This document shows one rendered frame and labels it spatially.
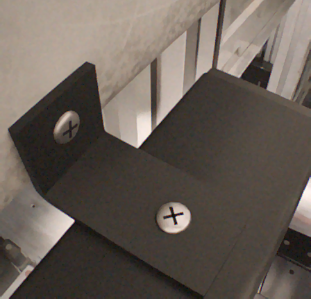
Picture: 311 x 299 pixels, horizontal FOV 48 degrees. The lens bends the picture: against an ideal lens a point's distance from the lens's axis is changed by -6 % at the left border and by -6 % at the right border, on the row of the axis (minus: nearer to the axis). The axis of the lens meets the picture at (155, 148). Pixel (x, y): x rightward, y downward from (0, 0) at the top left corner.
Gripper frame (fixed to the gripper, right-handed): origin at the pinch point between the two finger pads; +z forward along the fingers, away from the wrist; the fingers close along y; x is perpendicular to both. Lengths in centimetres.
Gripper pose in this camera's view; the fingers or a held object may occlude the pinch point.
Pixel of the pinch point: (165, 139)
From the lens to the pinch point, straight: 54.5
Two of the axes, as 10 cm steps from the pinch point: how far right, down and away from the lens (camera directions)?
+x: -5.5, 6.5, -5.2
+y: -1.0, -6.7, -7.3
